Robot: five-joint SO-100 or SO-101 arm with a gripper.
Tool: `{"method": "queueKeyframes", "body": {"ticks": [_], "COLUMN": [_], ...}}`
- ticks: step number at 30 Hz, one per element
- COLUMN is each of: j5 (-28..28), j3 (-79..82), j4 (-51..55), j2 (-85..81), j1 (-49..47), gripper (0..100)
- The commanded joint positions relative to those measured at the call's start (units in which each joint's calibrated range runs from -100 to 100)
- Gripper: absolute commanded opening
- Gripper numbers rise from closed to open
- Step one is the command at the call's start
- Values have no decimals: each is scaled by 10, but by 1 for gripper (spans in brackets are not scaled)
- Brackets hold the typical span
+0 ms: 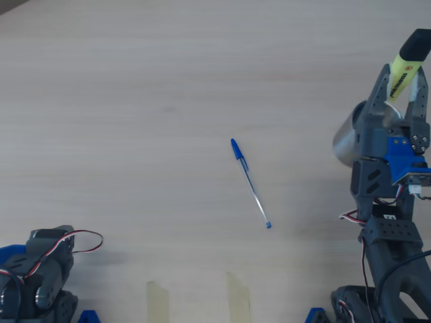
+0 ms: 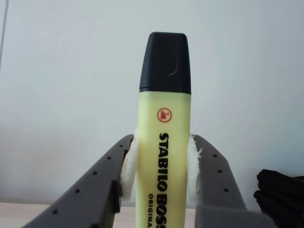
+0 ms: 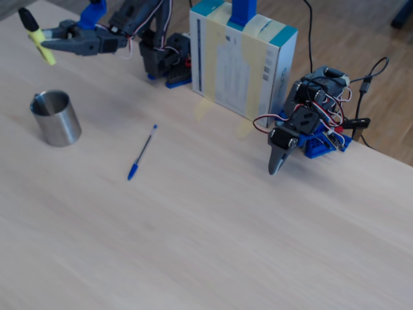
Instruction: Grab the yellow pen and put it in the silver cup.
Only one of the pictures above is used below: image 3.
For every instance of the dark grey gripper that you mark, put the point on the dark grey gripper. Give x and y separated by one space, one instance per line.
86 45

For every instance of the white and teal cardboard box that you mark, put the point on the white and teal cardboard box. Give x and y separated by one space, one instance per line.
232 71

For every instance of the black power plug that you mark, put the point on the black power plug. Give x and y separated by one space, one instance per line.
356 122

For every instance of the small controller circuit board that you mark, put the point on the small controller circuit board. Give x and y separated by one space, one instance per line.
334 140

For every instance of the dark grey follower robot arm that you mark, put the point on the dark grey follower robot arm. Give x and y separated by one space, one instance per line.
163 26

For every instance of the yellow tape strip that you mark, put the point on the yellow tape strip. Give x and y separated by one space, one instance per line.
245 129
203 109

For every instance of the blue leader arm base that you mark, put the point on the blue leader arm base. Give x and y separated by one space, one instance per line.
314 148

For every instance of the dark object on floor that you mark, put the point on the dark object on floor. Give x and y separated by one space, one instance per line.
403 16

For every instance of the small red plug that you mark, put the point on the small red plug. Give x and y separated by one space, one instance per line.
187 62

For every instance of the yellow highlighter with black cap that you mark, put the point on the yellow highlighter with black cap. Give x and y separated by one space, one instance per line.
40 40

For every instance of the blue follower arm base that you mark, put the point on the blue follower arm base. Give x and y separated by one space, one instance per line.
175 84

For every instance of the blue camera stand post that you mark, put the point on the blue camera stand post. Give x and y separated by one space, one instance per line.
242 11

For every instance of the silver metal cup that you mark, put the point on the silver metal cup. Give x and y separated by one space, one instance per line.
58 126

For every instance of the wrist camera on blue mount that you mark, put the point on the wrist camera on blue mount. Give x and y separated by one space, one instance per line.
93 14

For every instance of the blue ballpoint pen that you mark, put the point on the blue ballpoint pen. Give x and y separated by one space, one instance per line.
142 153

